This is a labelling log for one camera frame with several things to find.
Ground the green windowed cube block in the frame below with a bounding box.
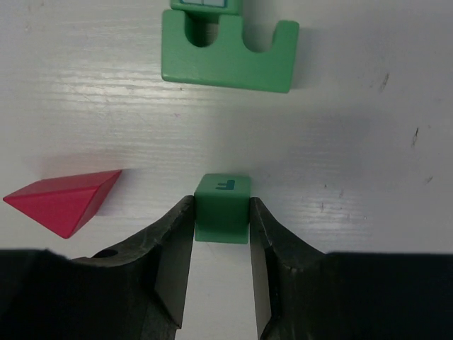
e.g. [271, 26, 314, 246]
[170, 0, 243, 15]

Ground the red triangular prism block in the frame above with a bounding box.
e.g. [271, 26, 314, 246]
[3, 170, 122, 239]

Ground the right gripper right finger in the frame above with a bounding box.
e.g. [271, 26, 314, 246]
[250, 198, 452, 339]

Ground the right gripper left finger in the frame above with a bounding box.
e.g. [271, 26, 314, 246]
[1, 195, 195, 339]

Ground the small green cube block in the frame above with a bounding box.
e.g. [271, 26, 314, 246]
[194, 174, 251, 244]

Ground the green castle notched block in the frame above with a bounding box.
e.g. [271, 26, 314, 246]
[161, 9, 299, 93]

